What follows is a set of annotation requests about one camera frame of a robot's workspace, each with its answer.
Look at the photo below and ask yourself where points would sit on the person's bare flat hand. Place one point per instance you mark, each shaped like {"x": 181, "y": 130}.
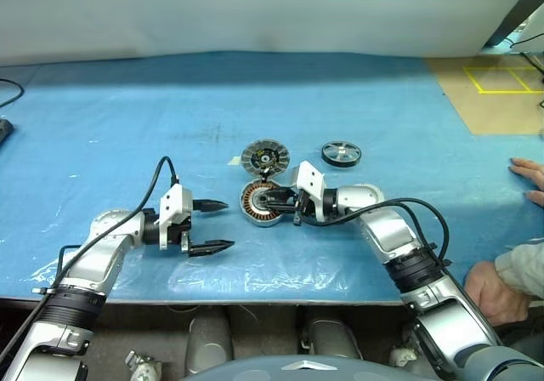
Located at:
{"x": 533, "y": 172}

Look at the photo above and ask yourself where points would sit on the motor housing with copper windings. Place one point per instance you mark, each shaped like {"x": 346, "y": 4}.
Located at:
{"x": 251, "y": 211}

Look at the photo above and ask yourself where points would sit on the whitish crumpled floor object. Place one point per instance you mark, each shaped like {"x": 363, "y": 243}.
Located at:
{"x": 404, "y": 355}
{"x": 144, "y": 366}

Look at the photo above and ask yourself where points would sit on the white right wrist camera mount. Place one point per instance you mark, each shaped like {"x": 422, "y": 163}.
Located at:
{"x": 310, "y": 179}

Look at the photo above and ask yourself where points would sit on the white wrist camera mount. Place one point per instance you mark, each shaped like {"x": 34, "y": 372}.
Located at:
{"x": 310, "y": 179}
{"x": 172, "y": 211}

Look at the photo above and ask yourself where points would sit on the person's bare curled hand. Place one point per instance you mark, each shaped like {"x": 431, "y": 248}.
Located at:
{"x": 495, "y": 291}

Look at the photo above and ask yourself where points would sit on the grey robot torso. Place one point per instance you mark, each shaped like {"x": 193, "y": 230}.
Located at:
{"x": 306, "y": 372}

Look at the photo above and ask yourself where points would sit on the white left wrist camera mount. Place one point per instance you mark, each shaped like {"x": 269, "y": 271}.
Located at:
{"x": 172, "y": 211}

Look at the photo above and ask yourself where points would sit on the blue plastic table cover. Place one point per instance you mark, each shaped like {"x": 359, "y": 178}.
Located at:
{"x": 127, "y": 121}

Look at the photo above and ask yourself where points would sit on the grey ribbed motor lid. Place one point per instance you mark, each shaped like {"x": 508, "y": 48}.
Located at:
{"x": 276, "y": 160}

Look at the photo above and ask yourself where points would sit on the black silver spoked rotor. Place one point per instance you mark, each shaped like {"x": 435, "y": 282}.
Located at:
{"x": 340, "y": 153}

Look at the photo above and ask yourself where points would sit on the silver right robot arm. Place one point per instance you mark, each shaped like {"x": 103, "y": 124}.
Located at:
{"x": 391, "y": 232}

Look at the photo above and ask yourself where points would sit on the grey rounded robot leg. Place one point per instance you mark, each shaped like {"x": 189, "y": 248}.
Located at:
{"x": 208, "y": 347}
{"x": 331, "y": 338}

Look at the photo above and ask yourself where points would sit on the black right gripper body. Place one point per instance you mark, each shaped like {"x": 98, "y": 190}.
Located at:
{"x": 304, "y": 206}

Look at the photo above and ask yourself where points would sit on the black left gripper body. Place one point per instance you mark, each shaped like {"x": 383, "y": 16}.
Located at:
{"x": 178, "y": 234}

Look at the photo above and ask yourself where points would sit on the person's grey sleeved forearm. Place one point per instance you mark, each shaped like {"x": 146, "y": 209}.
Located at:
{"x": 527, "y": 266}

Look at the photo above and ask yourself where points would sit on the white backdrop sheet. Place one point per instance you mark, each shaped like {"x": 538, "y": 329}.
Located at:
{"x": 255, "y": 11}

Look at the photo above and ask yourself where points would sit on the small pale tape piece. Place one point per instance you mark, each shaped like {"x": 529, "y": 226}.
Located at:
{"x": 233, "y": 161}

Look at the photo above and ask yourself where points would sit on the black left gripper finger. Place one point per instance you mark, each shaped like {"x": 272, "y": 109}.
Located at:
{"x": 210, "y": 247}
{"x": 210, "y": 206}

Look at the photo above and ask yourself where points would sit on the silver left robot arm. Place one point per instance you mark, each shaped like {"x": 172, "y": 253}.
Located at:
{"x": 106, "y": 245}

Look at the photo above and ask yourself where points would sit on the dark slanted stand leg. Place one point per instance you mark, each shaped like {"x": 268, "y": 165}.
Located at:
{"x": 516, "y": 11}

